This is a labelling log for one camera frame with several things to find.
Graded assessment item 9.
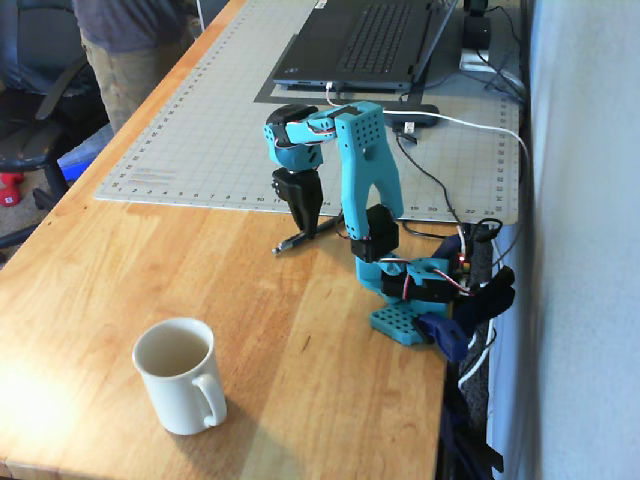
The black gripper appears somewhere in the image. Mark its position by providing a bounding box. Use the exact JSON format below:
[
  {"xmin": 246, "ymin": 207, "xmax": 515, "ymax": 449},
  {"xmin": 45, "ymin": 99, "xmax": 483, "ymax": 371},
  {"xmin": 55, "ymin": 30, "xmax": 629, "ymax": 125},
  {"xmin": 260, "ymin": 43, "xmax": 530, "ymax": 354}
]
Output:
[{"xmin": 271, "ymin": 167, "xmax": 324, "ymax": 241}]

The black silver pen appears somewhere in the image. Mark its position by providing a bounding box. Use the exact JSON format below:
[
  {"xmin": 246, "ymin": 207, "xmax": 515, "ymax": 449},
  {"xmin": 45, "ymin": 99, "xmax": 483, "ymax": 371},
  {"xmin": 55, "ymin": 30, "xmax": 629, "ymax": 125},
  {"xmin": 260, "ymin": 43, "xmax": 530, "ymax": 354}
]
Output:
[{"xmin": 271, "ymin": 216, "xmax": 347, "ymax": 257}]

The white ceramic mug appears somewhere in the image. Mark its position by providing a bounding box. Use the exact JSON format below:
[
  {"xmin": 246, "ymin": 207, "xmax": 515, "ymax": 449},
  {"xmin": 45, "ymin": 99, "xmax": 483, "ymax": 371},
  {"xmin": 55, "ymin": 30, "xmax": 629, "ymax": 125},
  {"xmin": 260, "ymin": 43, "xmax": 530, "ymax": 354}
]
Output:
[{"xmin": 131, "ymin": 316, "xmax": 229, "ymax": 437}]

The grey cutting mat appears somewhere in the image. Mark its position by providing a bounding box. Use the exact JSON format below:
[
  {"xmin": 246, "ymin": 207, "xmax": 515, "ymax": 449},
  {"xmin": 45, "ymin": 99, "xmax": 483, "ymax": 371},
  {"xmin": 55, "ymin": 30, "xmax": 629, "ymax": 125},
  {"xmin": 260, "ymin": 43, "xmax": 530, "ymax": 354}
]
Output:
[{"xmin": 93, "ymin": 0, "xmax": 522, "ymax": 225}]

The black usb hub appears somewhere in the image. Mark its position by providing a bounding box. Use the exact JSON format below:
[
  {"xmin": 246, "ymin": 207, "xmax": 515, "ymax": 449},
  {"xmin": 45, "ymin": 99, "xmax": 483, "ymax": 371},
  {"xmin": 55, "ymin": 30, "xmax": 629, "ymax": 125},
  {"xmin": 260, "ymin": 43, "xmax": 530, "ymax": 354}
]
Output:
[{"xmin": 382, "ymin": 103, "xmax": 442, "ymax": 130}]

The blue clamp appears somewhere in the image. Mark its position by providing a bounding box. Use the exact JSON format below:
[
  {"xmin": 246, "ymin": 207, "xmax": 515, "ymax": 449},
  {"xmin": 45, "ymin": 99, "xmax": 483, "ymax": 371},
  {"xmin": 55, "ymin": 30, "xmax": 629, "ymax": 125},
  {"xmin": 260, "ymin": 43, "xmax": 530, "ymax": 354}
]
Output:
[{"xmin": 416, "ymin": 310, "xmax": 472, "ymax": 363}]

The dark grey laptop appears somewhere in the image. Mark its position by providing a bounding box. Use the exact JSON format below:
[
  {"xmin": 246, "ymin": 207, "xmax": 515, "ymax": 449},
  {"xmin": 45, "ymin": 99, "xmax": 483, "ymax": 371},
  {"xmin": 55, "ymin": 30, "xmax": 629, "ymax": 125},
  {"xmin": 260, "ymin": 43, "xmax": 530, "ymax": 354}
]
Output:
[{"xmin": 271, "ymin": 0, "xmax": 460, "ymax": 94}]

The blue white box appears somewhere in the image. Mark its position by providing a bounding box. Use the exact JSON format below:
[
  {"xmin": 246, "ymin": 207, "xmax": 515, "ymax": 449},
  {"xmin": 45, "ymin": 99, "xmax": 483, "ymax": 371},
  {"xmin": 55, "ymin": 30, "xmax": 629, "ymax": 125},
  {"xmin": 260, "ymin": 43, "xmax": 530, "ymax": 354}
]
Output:
[{"xmin": 56, "ymin": 123, "xmax": 115, "ymax": 185}]

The person in khaki trousers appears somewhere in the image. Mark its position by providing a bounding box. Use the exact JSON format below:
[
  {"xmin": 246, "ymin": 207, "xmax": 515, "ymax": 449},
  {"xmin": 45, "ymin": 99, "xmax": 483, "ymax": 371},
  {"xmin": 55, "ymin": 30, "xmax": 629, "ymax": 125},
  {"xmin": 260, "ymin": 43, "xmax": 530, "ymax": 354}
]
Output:
[{"xmin": 71, "ymin": 0, "xmax": 202, "ymax": 135}]

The black power adapter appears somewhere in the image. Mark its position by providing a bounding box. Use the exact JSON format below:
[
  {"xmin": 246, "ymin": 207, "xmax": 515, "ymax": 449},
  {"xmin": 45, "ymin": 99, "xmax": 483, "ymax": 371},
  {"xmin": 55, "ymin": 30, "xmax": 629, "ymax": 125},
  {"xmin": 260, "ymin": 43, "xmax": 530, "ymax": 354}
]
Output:
[{"xmin": 461, "ymin": 0, "xmax": 495, "ymax": 50}]

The black office chair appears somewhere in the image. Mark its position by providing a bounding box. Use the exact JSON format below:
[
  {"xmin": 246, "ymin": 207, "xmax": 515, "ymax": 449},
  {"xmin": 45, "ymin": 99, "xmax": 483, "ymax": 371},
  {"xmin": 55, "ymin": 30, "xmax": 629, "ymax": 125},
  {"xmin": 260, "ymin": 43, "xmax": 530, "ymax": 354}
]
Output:
[{"xmin": 0, "ymin": 0, "xmax": 104, "ymax": 251}]

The red dumbbell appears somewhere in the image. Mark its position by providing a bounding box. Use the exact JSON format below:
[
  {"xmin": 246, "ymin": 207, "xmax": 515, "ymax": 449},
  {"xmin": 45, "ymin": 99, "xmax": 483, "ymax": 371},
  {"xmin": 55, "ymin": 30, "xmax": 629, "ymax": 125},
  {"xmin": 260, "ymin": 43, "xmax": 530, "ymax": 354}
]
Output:
[{"xmin": 0, "ymin": 171, "xmax": 26, "ymax": 209}]

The red white servo wire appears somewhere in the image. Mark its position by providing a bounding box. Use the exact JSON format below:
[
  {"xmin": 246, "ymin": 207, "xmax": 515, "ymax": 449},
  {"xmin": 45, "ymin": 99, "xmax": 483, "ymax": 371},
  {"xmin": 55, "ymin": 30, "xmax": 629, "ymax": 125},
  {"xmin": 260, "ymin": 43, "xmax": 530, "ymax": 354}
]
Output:
[{"xmin": 274, "ymin": 117, "xmax": 340, "ymax": 149}]

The black usb cable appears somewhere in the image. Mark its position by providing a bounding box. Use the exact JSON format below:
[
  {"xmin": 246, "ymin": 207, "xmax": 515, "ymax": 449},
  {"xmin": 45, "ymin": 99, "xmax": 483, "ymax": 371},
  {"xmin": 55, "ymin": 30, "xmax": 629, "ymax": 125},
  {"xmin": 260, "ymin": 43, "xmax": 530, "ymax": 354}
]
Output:
[{"xmin": 394, "ymin": 121, "xmax": 464, "ymax": 225}]

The thick black cable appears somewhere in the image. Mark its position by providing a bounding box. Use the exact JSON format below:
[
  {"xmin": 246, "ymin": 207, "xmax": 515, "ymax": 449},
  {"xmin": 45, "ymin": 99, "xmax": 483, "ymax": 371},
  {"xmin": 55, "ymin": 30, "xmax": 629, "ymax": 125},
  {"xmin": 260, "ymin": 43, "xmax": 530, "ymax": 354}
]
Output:
[{"xmin": 399, "ymin": 214, "xmax": 519, "ymax": 311}]

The white cable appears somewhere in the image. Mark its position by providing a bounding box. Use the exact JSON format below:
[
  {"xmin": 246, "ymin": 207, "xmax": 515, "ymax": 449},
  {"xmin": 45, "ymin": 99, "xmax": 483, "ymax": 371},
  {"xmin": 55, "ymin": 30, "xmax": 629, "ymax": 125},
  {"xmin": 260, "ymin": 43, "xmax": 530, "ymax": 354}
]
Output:
[{"xmin": 324, "ymin": 79, "xmax": 531, "ymax": 391}]

